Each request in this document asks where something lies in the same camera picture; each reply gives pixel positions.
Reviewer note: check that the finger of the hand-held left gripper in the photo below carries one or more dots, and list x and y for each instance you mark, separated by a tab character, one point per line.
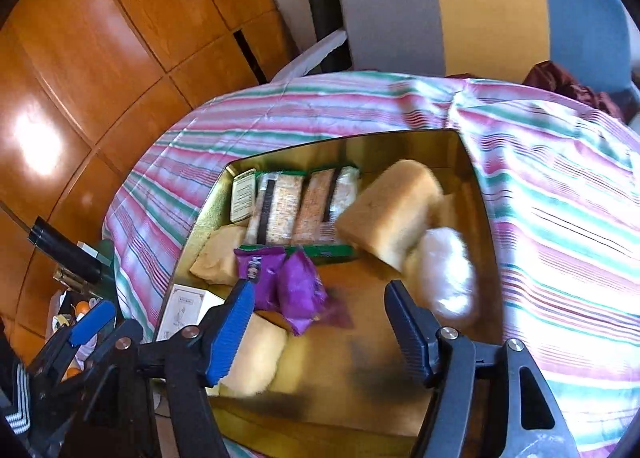
92	320
127	329

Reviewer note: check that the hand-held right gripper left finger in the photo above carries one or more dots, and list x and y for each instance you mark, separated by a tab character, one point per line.
232	333

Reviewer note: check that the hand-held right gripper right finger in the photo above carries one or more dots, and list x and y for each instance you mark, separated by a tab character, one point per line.
407	338

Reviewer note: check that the yellow bun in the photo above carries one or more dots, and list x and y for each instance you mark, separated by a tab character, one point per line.
260	353

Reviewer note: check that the white printed carton box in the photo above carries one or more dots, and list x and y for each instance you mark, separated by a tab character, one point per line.
182	310

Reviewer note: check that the purple snack packet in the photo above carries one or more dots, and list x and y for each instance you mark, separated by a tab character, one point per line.
257	273
305	293

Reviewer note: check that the gold metal tin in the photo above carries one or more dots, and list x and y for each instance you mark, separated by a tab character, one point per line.
365	283

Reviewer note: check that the white bun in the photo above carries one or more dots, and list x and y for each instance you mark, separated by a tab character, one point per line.
445	273

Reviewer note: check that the yellow cake slice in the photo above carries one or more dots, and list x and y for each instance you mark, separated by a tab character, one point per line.
217	255

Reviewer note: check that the white cracker packet black stripe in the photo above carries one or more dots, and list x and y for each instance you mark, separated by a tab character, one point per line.
282	208

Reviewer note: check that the small white green box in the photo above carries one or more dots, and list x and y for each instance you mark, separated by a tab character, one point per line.
243	198

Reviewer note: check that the orange print cracker packet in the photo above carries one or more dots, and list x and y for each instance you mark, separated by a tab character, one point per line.
317	208

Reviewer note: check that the white bottle orange cap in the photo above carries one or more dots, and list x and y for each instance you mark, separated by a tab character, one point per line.
81	308
72	372

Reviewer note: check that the black white zigzag cloth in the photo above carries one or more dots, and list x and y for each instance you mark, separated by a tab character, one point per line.
17	403

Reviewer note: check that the striped tablecloth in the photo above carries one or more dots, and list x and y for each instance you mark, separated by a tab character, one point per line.
550	188

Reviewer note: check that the wooden wardrobe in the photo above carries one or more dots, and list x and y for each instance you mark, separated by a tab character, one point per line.
125	38

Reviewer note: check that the dark red cloth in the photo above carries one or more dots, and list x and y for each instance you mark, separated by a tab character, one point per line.
560	80

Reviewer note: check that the grey yellow blue chair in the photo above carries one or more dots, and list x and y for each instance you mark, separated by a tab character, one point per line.
480	3

